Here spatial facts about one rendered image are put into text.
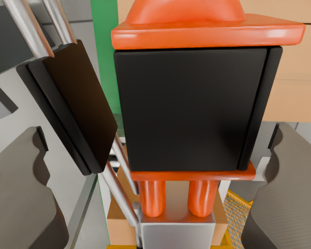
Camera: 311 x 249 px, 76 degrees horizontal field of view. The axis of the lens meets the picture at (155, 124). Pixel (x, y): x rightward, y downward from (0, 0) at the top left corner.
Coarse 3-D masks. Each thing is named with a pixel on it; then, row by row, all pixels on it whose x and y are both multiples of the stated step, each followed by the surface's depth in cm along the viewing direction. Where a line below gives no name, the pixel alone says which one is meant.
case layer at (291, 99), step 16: (128, 0) 66; (240, 0) 66; (256, 0) 66; (272, 0) 65; (288, 0) 65; (304, 0) 65; (272, 16) 68; (288, 16) 68; (304, 16) 68; (288, 48) 73; (304, 48) 73; (288, 64) 77; (304, 64) 76; (288, 80) 80; (304, 80) 80; (272, 96) 84; (288, 96) 84; (304, 96) 84; (272, 112) 88; (288, 112) 88; (304, 112) 88
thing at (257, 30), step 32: (128, 32) 8; (160, 32) 8; (192, 32) 8; (224, 32) 7; (256, 32) 7; (288, 32) 7; (128, 64) 8; (160, 64) 8; (192, 64) 8; (224, 64) 8; (256, 64) 8; (128, 96) 9; (160, 96) 9; (192, 96) 9; (224, 96) 9; (256, 96) 9; (128, 128) 10; (160, 128) 10; (192, 128) 10; (224, 128) 10; (256, 128) 10; (128, 160) 11; (160, 160) 11; (192, 160) 11; (224, 160) 11
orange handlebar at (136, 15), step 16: (144, 0) 8; (160, 0) 8; (176, 0) 8; (192, 0) 8; (208, 0) 8; (224, 0) 8; (128, 16) 9; (144, 16) 9; (160, 16) 8; (176, 16) 9; (192, 16) 9; (208, 16) 8; (224, 16) 8; (240, 16) 9; (144, 192) 15; (160, 192) 15; (192, 192) 15; (208, 192) 15; (144, 208) 16; (160, 208) 16; (192, 208) 16; (208, 208) 16
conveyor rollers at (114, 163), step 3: (111, 150) 102; (111, 153) 102; (114, 153) 102; (111, 159) 108; (114, 159) 108; (111, 162) 107; (114, 162) 107; (117, 162) 107; (111, 165) 107; (114, 165) 107; (117, 165) 107; (117, 171) 113
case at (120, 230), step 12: (120, 168) 84; (120, 180) 78; (180, 180) 79; (132, 192) 74; (216, 192) 75; (216, 204) 71; (108, 216) 65; (120, 216) 66; (216, 216) 67; (108, 228) 68; (120, 228) 68; (132, 228) 67; (216, 228) 66; (120, 240) 72; (132, 240) 72; (216, 240) 70
